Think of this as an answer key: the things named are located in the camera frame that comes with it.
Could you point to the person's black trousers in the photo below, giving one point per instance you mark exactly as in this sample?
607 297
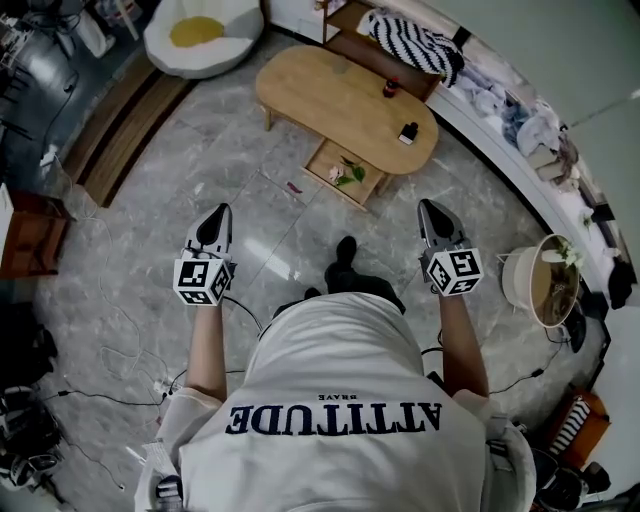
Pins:
355 282

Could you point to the person's black shoe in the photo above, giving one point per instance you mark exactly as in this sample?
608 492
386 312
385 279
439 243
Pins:
312 293
346 249

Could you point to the clear glass cup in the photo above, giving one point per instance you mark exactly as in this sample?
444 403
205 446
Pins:
342 65

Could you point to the striped black white cloth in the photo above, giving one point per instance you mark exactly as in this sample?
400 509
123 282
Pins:
570 425

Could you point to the brown wooden cabinet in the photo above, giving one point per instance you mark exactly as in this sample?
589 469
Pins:
35 235

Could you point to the wooden shelf rack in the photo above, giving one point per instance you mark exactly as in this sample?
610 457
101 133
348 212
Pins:
385 60

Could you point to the wooden coffee table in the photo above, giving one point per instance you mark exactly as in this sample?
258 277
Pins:
325 95

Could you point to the person's right black shoe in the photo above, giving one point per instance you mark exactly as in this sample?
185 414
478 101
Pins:
346 249

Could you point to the person's left black shoe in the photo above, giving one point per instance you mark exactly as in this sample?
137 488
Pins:
312 293

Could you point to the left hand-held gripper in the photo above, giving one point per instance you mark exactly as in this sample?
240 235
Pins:
192 275

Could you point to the black white striped blanket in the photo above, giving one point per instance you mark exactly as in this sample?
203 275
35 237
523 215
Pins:
415 40

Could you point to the white yellow bean bag chair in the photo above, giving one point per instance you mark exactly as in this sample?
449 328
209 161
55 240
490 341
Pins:
200 55

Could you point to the person's left forearm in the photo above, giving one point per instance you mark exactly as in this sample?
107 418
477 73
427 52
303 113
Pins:
205 350

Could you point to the wooden drawer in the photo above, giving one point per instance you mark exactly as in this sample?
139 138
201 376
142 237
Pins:
325 165

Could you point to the pink flower with green leaves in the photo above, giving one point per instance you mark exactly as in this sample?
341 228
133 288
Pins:
356 173

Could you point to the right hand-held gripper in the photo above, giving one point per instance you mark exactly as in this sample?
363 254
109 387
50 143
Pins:
457 267

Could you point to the white vase with flowers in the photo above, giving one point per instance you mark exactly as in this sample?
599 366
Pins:
550 255

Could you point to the small black bottle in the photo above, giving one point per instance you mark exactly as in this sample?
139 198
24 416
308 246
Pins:
407 134

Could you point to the small red floor scrap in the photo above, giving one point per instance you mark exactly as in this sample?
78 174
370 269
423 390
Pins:
294 186

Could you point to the white power strip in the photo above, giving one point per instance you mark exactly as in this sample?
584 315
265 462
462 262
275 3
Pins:
161 386

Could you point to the dark cola bottle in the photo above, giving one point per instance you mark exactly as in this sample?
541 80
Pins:
390 90

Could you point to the person's white shirt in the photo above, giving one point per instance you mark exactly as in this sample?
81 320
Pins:
330 360

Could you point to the person's right forearm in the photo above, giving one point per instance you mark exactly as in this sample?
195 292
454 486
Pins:
462 345

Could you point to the black slipper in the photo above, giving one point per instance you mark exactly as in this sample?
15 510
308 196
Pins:
575 330

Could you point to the white round side table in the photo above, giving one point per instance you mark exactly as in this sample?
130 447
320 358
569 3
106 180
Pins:
517 280

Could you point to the pile of pale clothes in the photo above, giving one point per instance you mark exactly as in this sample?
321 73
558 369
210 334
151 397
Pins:
535 130

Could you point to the orange box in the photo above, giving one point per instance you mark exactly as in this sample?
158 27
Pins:
595 430

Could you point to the black cloth bag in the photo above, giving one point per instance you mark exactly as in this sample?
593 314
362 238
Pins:
620 285

